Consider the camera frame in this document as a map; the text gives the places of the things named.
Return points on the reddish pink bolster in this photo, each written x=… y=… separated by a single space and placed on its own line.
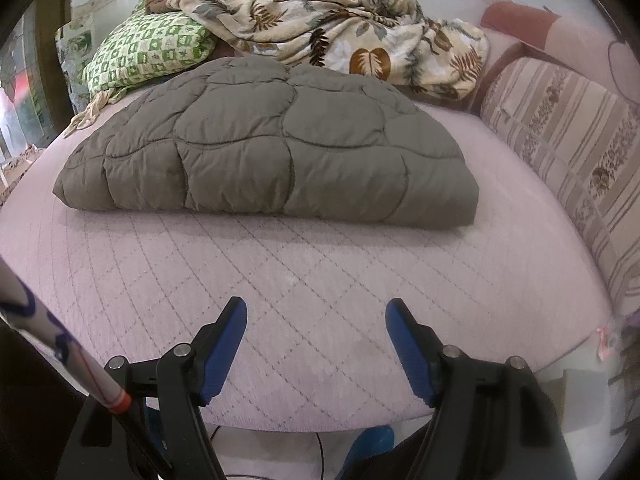
x=525 y=22

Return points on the beige fringed cloth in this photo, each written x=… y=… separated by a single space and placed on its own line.
x=95 y=107

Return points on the brown wooden door frame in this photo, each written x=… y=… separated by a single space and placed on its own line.
x=55 y=75

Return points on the blue slipper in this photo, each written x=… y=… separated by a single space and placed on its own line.
x=367 y=442

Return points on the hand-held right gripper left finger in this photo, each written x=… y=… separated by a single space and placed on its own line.
x=225 y=350

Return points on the white green printed pillow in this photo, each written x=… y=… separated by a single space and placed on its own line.
x=75 y=55

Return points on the floral leaf print blanket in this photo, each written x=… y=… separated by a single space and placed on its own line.
x=350 y=35

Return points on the green patterned pillow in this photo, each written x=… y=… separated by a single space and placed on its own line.
x=150 y=45

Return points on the striped floral back cushion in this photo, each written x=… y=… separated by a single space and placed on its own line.
x=565 y=125

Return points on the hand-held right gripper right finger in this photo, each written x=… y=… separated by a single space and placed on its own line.
x=407 y=350

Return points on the white printed stick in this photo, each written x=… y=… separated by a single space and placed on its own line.
x=80 y=360

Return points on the pink quilted bed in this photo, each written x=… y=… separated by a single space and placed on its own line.
x=300 y=270

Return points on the grey quilted comforter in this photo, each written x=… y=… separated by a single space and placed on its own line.
x=275 y=160

